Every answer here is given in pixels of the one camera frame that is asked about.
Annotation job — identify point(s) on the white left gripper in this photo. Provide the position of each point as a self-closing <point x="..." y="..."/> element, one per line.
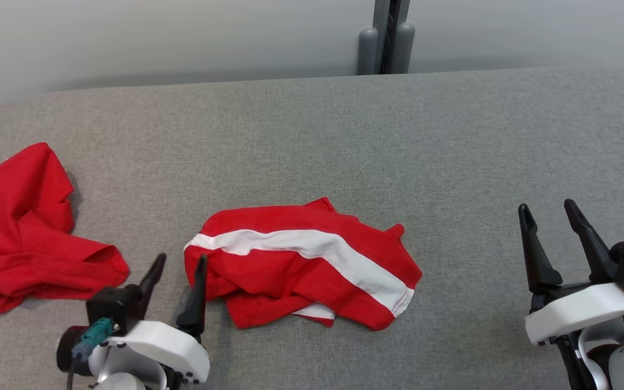
<point x="171" y="346"/>

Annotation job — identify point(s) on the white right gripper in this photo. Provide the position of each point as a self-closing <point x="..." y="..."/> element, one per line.
<point x="577" y="311"/>

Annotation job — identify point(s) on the red shorts wide white stripe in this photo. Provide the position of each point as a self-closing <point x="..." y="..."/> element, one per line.
<point x="290" y="276"/>

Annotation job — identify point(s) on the red shirt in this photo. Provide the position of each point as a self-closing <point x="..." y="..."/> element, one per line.
<point x="19" y="233"/>

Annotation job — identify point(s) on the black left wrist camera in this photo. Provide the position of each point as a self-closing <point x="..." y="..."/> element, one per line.
<point x="111" y="306"/>

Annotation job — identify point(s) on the grey partition post round caps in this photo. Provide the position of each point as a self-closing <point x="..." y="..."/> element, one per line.
<point x="385" y="38"/>

